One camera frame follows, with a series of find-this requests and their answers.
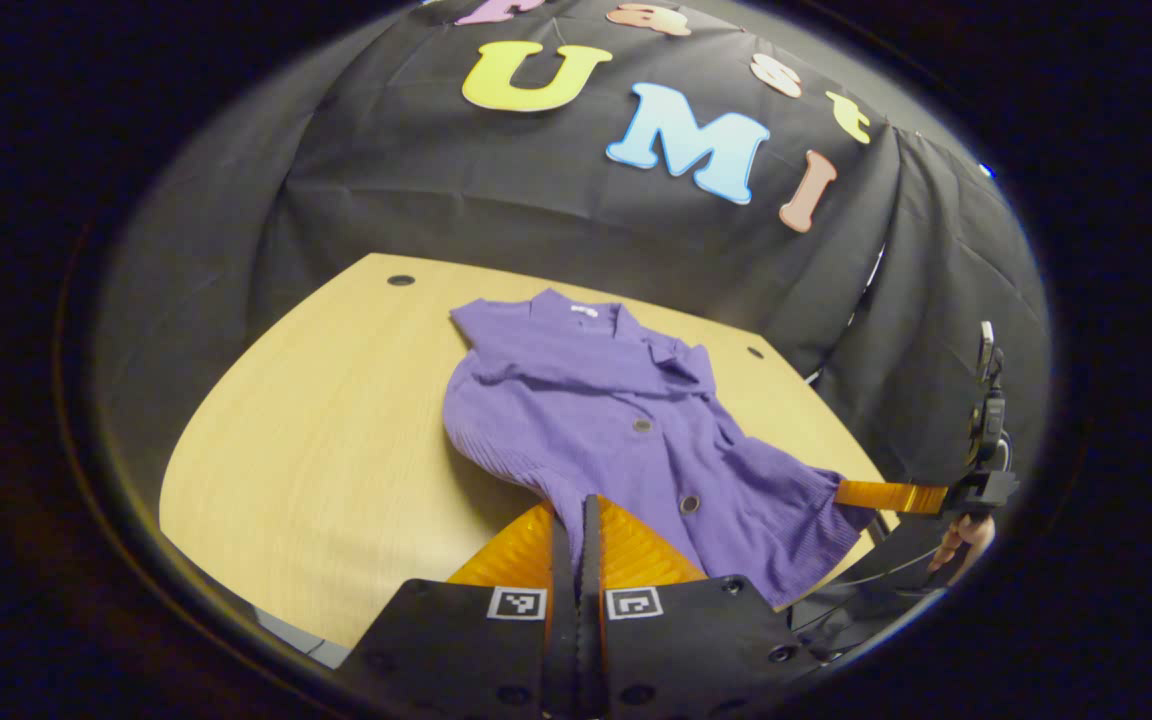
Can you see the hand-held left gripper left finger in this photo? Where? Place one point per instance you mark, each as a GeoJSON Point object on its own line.
{"type": "Point", "coordinates": [561, 640]}

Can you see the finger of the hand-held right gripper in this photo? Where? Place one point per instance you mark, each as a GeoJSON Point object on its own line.
{"type": "Point", "coordinates": [891, 497]}

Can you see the black backdrop cloth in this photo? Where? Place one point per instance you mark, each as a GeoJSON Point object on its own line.
{"type": "Point", "coordinates": [486, 180]}

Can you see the purple button-up shirt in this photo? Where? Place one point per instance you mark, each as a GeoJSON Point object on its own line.
{"type": "Point", "coordinates": [586, 400]}

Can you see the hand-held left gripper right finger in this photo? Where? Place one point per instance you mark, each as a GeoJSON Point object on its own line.
{"type": "Point", "coordinates": [591, 640]}

